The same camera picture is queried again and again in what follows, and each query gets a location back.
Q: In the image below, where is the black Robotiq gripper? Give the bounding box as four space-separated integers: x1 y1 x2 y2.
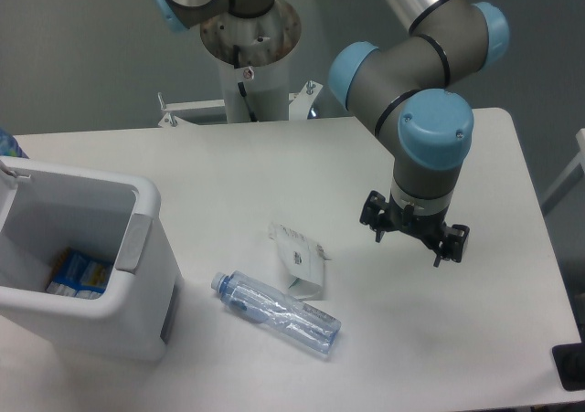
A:
359 190 470 268

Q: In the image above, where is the white paper carton trash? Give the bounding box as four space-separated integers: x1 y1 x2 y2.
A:
269 222 331 301

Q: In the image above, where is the clear crushed plastic bottle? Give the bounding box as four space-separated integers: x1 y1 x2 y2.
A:
211 271 342 355

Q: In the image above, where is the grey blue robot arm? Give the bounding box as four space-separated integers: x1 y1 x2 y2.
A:
154 0 510 262

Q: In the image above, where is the white plastic trash can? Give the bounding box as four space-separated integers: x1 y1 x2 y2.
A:
1 156 183 360

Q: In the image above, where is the blue packaging in bin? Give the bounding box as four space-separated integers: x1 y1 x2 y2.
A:
45 248 113 300

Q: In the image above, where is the blue patterned object at left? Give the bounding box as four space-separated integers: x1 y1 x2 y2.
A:
0 129 28 159

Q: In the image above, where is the white frame at right edge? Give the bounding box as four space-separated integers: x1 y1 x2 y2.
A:
540 129 584 216

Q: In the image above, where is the white pedestal base frame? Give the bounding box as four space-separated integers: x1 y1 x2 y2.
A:
157 80 324 128

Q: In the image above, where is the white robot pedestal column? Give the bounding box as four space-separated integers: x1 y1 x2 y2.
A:
200 0 302 121

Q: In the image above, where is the black cable on pedestal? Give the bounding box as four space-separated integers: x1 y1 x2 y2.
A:
231 44 258 123

